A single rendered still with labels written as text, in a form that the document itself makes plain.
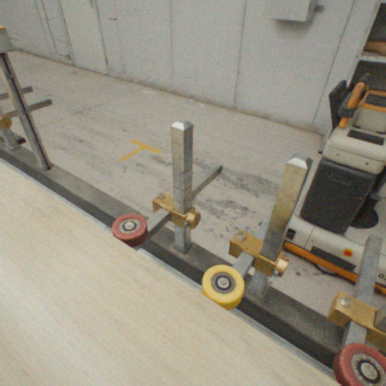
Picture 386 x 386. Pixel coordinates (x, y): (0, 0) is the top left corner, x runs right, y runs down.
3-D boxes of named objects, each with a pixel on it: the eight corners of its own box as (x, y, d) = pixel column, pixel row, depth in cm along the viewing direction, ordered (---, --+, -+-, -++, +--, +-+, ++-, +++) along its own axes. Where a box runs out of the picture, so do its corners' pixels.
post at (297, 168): (250, 293, 76) (295, 149, 46) (261, 299, 75) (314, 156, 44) (245, 301, 74) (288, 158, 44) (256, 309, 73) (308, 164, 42)
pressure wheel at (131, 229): (151, 266, 65) (146, 235, 58) (117, 269, 64) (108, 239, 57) (151, 241, 71) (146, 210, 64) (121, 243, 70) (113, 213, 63)
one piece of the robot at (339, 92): (331, 143, 127) (325, 96, 118) (345, 119, 149) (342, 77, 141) (357, 140, 120) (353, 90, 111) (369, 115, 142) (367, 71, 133)
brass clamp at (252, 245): (238, 239, 69) (240, 227, 66) (288, 265, 64) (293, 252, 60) (227, 256, 65) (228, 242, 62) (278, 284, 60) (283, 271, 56)
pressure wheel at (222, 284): (222, 338, 53) (229, 310, 45) (192, 312, 56) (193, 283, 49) (244, 308, 57) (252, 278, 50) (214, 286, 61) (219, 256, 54)
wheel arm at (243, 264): (281, 198, 83) (284, 187, 80) (292, 202, 81) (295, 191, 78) (207, 308, 55) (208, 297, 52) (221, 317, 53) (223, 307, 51)
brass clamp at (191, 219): (164, 202, 80) (164, 189, 77) (202, 221, 74) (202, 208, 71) (152, 214, 76) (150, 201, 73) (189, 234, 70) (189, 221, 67)
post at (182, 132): (182, 252, 88) (180, 116, 57) (190, 258, 86) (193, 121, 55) (175, 260, 85) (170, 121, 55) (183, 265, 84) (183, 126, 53)
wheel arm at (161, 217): (214, 171, 93) (214, 160, 91) (221, 174, 92) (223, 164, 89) (123, 251, 66) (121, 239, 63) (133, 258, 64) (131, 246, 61)
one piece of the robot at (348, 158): (289, 231, 158) (342, 91, 105) (314, 186, 193) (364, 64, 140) (349, 258, 144) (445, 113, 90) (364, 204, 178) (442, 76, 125)
